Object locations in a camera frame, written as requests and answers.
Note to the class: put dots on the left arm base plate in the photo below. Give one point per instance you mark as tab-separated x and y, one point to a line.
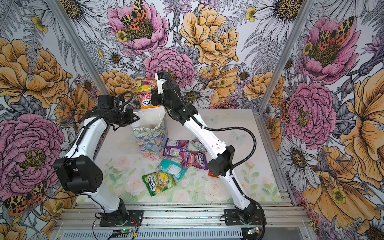
131	218

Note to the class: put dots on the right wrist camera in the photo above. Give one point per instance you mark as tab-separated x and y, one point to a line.
161	78

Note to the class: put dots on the green red snack packet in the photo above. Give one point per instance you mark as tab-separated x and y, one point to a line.
199	146

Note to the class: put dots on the orange Fox's candy packet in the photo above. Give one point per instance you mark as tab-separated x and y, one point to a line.
145	87

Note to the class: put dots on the teal snack packet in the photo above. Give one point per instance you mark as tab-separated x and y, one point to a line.
173	166

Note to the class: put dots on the aluminium corner post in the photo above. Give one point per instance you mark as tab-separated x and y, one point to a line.
73	37
300	23

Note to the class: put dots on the right aluminium corner post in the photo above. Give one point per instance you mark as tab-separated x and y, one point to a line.
300	23

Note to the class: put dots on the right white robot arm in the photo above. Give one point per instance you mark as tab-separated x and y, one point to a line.
222	155

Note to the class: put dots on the left aluminium corner post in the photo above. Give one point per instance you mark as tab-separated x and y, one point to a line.
73	37

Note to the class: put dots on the green Fox's candy packet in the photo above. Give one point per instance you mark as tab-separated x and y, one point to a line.
158	182

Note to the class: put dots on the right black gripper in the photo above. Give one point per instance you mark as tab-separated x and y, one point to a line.
156	100

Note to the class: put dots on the aluminium rail frame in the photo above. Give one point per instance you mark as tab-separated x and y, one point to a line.
177	221

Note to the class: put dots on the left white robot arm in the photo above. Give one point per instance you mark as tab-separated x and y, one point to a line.
79	174

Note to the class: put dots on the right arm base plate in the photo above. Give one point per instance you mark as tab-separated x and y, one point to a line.
235	217

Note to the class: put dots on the purple snack packet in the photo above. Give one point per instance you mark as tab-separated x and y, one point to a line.
173	148

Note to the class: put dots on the floral paper gift bag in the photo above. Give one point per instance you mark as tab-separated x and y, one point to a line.
151	132

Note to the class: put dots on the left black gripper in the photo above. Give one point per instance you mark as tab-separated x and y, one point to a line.
131	116

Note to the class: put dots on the magenta Fox's candy packet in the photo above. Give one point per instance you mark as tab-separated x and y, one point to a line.
194	159

